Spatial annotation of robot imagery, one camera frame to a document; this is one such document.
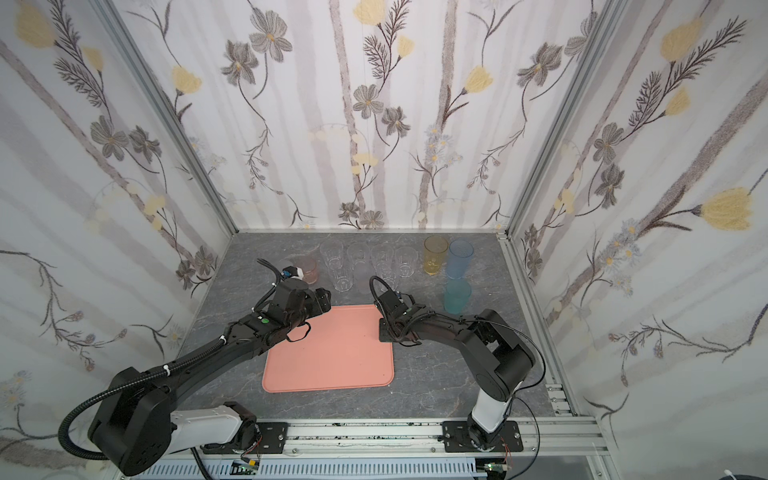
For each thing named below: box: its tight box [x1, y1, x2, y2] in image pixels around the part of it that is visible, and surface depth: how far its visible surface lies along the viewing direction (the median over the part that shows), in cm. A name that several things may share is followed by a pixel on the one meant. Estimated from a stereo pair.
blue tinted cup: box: [446, 239, 474, 280], surface depth 106 cm
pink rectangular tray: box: [262, 304, 394, 393], surface depth 87 cm
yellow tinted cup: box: [424, 234, 449, 276], surface depth 103 cm
